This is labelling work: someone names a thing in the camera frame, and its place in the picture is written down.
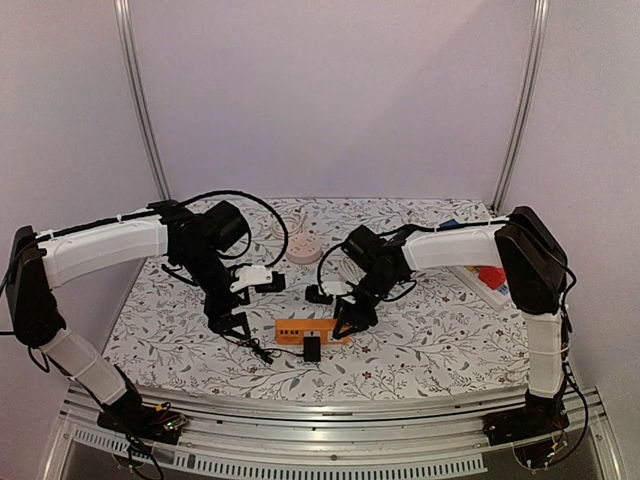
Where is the black power adapter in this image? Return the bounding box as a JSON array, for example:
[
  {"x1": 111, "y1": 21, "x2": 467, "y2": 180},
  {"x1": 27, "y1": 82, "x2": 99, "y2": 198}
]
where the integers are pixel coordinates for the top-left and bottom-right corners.
[{"x1": 303, "y1": 336, "x2": 322, "y2": 363}]

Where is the blue cube socket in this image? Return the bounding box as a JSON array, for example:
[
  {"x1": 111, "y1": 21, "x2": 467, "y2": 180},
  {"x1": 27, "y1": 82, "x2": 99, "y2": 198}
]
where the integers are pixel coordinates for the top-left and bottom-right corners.
[{"x1": 439, "y1": 219, "x2": 462, "y2": 230}]

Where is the left aluminium post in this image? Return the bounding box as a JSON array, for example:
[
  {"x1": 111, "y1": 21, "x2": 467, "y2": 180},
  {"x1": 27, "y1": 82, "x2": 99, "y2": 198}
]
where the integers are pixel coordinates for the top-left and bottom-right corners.
[{"x1": 113, "y1": 0, "x2": 171, "y2": 200}]

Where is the floral table mat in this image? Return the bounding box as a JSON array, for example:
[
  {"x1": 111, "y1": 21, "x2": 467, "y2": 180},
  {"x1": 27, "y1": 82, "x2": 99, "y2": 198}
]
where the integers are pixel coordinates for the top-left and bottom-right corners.
[{"x1": 104, "y1": 198, "x2": 529, "y2": 404}]

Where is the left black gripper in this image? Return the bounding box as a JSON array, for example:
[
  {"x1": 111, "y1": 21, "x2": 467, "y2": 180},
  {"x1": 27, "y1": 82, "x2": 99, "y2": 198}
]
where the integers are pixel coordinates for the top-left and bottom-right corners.
[{"x1": 177, "y1": 246, "x2": 252, "y2": 341}]

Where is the orange power strip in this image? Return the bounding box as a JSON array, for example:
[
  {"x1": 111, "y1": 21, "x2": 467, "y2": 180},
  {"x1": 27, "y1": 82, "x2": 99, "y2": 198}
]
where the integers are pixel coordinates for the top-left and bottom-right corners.
[{"x1": 274, "y1": 318, "x2": 350, "y2": 346}]

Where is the aluminium front rail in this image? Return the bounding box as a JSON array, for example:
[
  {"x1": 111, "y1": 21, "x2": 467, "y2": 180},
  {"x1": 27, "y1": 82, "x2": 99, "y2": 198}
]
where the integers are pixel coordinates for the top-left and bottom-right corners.
[{"x1": 42, "y1": 386, "x2": 626, "y2": 479}]

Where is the white power strip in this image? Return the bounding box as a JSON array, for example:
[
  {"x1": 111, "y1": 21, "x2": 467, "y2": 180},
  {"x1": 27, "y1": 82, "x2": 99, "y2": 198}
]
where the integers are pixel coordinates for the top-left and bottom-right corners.
[{"x1": 449, "y1": 266, "x2": 510, "y2": 311}]

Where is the right aluminium post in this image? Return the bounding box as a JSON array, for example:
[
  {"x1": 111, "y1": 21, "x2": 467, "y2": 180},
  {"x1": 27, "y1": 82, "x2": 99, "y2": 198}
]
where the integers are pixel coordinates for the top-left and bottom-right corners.
[{"x1": 490, "y1": 0, "x2": 550, "y2": 213}]

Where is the black adapter cable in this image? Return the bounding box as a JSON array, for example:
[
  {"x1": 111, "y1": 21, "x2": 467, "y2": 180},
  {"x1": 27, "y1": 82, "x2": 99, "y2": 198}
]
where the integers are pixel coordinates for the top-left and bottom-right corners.
[{"x1": 222, "y1": 332, "x2": 305, "y2": 365}]

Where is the red cube socket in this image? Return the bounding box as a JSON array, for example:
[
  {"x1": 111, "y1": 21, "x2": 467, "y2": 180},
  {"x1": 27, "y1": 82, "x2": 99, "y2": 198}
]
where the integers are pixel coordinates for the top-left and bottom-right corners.
[{"x1": 478, "y1": 266, "x2": 506, "y2": 290}]

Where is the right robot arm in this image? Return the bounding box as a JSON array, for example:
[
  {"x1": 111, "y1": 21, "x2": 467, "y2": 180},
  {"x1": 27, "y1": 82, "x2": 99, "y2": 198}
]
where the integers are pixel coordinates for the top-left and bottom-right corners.
[{"x1": 308, "y1": 206, "x2": 577, "y2": 445}]

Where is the pink round socket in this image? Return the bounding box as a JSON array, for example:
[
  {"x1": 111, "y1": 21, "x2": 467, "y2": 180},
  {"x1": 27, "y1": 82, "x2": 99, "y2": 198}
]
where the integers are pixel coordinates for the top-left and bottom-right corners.
[{"x1": 285, "y1": 234, "x2": 322, "y2": 265}]

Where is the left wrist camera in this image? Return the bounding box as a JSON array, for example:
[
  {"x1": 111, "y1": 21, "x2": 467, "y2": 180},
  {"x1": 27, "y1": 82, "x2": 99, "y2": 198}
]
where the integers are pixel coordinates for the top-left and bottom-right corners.
[{"x1": 230, "y1": 265, "x2": 286, "y2": 293}]

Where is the aluminium post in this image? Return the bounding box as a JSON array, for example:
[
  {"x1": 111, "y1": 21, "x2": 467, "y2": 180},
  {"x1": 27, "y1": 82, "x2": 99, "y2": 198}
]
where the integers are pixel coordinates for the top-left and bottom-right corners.
[
  {"x1": 113, "y1": 0, "x2": 171, "y2": 200},
  {"x1": 490, "y1": 0, "x2": 550, "y2": 213}
]

